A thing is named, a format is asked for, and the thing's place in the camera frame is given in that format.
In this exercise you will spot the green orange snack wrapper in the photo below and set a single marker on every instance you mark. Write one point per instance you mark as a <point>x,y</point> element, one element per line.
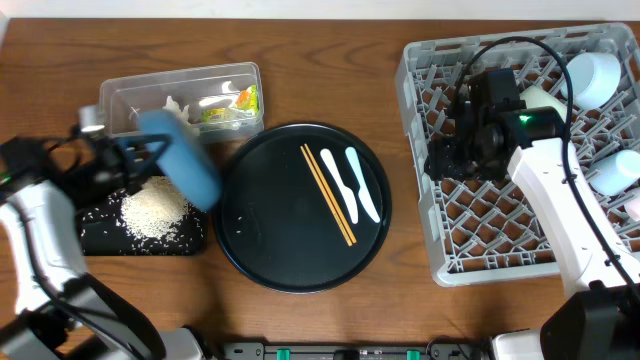
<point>230,109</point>

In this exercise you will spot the white rice pile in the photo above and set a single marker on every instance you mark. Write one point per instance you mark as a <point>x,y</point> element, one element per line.
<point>155,210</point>

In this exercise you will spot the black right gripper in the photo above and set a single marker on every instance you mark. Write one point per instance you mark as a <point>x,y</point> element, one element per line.
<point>440,161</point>

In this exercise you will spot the dark blue plate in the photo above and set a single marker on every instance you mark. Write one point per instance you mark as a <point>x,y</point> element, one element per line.
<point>185,161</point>

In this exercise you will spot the white plastic knife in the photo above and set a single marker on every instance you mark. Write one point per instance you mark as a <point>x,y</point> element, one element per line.
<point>363,192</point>
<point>346,192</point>

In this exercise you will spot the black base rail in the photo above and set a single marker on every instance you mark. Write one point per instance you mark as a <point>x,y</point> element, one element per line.
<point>440,348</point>

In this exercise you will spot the black round tray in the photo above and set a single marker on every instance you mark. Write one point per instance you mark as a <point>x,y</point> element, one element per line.
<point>274,222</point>

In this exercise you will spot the grey dishwasher rack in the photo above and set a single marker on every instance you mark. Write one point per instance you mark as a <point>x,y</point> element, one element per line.
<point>480,232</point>

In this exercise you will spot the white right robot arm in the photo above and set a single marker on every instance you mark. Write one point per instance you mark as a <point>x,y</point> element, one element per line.
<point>600,318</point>

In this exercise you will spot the clear plastic bin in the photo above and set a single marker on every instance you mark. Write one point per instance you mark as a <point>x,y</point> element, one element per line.
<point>122,100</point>

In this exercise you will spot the pale green bowl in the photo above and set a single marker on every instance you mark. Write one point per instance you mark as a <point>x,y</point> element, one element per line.
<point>536,97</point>

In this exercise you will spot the white napkin waste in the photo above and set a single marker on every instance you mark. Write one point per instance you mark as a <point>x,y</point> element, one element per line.
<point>181,113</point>

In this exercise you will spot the light blue saucer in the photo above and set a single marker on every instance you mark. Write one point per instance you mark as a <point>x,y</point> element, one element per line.
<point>594,78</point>

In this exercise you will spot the black square mat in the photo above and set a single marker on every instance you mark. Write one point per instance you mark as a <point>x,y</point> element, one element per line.
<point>150,240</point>

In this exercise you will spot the pink cup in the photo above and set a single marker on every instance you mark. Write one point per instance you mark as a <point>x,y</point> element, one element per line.
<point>632,207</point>

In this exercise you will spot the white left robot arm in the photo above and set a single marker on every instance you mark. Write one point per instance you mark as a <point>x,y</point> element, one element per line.
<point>56,293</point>

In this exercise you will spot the small white cup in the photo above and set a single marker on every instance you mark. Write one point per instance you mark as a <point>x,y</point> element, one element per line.
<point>616,173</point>

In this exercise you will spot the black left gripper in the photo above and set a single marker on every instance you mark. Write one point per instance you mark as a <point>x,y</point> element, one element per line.
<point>120,158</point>

